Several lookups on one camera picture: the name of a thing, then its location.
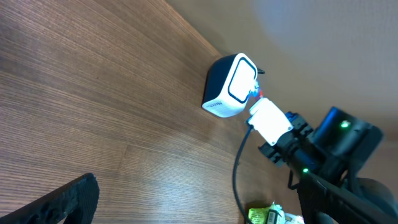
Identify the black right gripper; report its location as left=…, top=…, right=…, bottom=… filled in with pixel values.
left=258, top=111, right=314, bottom=168

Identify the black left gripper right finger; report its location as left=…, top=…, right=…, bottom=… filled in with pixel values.
left=297, top=172, right=397, bottom=224

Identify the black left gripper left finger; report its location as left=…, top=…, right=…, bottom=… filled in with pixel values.
left=1, top=173, right=100, bottom=224

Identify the light blue snack packet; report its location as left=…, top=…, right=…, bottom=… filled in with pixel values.
left=269, top=203, right=304, bottom=224

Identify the green white small box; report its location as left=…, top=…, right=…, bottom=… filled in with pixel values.
left=266, top=210, right=284, bottom=224

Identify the green snack packet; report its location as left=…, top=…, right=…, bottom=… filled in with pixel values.
left=248, top=208, right=269, bottom=224

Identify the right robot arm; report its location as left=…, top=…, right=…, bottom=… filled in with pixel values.
left=259, top=107, right=397, bottom=217

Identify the white barcode scanner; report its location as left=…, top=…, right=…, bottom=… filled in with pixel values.
left=201, top=53, right=257, bottom=118

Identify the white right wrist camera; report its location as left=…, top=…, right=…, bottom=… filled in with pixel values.
left=248, top=98, right=293, bottom=146

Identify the right camera black cable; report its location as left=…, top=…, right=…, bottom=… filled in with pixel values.
left=231, top=124, right=254, bottom=224

